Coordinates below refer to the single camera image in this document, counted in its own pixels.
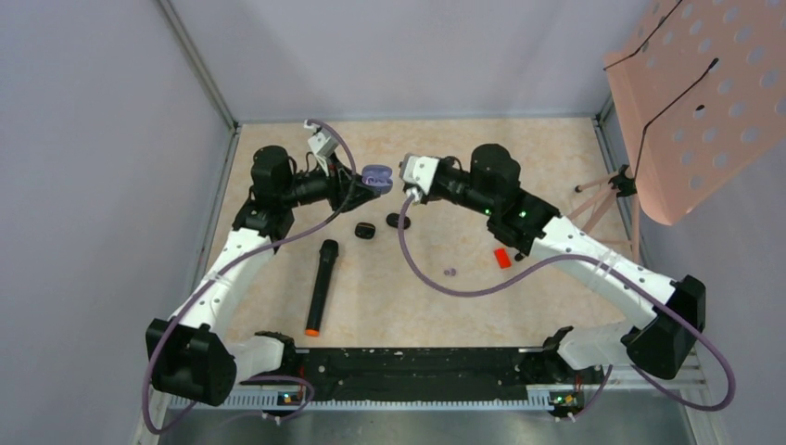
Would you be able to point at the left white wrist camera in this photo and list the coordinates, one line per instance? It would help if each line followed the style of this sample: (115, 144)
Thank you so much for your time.
(322, 143)

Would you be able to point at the small black earbud case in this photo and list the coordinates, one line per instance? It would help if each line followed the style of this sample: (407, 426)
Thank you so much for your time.
(365, 230)

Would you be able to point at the oval black charging case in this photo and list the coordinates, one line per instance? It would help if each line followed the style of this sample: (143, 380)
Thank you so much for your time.
(395, 219)

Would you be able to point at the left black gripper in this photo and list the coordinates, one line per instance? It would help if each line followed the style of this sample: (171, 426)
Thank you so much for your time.
(344, 188)

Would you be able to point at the silver lilac oval case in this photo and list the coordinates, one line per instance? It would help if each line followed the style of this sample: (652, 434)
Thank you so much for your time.
(378, 177)

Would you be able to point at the black microphone orange end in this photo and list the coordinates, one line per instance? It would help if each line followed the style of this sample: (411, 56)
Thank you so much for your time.
(328, 254)

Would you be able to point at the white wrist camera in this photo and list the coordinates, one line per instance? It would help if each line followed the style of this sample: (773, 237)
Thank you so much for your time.
(417, 172)
(322, 143)

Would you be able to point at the red block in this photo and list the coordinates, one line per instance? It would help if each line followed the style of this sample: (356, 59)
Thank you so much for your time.
(502, 258)

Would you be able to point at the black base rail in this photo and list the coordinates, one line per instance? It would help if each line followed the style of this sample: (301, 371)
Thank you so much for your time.
(431, 374)

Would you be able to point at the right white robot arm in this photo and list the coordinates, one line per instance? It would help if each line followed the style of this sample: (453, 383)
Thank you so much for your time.
(660, 312)

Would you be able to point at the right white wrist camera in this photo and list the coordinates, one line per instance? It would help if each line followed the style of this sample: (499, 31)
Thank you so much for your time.
(417, 172)

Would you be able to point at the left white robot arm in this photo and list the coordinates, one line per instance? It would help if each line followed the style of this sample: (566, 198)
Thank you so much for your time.
(188, 353)

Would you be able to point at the pink perforated music stand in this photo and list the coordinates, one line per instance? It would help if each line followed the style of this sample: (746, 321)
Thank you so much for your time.
(699, 93)

